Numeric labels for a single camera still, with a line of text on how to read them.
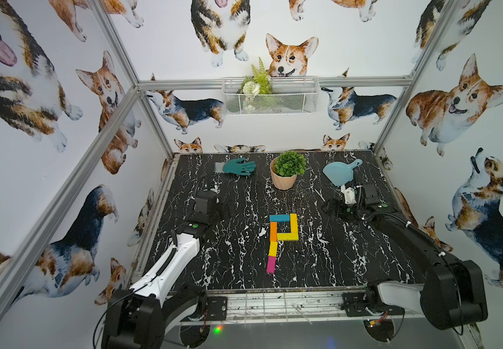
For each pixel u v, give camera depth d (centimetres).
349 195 78
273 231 92
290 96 92
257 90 82
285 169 95
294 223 95
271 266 84
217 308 73
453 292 40
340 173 111
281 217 95
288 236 90
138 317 39
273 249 87
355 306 73
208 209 63
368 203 66
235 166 116
